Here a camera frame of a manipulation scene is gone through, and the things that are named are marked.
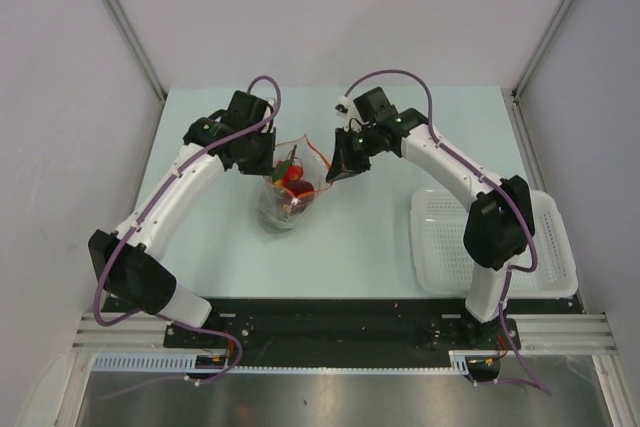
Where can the clear zip top bag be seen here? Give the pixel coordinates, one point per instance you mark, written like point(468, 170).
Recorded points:
point(314, 162)

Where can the white perforated plastic basket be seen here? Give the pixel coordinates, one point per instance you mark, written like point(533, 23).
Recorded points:
point(444, 268)

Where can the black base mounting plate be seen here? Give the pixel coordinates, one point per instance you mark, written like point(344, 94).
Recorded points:
point(357, 332)

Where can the left aluminium frame post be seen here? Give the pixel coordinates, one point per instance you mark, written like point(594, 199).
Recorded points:
point(133, 43)

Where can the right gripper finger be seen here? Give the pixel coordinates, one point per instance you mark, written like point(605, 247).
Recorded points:
point(338, 173)
point(342, 149)

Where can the right aluminium frame post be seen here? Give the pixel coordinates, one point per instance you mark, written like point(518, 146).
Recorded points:
point(543, 46)

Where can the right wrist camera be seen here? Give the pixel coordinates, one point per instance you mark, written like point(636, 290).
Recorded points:
point(344, 105)

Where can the fake red apple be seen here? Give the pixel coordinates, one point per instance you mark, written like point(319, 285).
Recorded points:
point(301, 189)

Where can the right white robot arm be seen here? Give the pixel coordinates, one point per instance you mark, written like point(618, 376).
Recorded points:
point(500, 224)

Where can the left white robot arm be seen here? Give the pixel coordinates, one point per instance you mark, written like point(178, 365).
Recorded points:
point(127, 260)

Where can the aluminium frame post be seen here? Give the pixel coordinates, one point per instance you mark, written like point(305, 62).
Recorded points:
point(543, 46)
point(133, 43)

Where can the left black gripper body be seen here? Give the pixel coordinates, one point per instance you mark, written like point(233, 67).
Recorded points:
point(257, 159)

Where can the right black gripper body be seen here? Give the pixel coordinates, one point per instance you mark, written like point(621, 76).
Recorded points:
point(366, 145)

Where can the fake green melon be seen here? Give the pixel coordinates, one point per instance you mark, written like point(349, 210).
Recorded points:
point(276, 214)

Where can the white slotted cable duct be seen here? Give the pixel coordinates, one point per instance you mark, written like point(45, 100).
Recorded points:
point(203, 365)

